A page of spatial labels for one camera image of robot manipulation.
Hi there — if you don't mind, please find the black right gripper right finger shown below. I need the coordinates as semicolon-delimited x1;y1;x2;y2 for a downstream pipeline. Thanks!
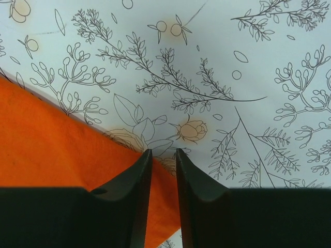
176;149;330;247

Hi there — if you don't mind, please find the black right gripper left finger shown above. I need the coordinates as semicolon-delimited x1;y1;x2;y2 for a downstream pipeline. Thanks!
1;149;153;247

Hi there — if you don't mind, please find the orange t shirt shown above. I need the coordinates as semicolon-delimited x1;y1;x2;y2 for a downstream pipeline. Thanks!
0;76;183;248

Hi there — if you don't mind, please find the floral patterned table mat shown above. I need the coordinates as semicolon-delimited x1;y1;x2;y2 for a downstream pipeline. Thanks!
1;1;330;247

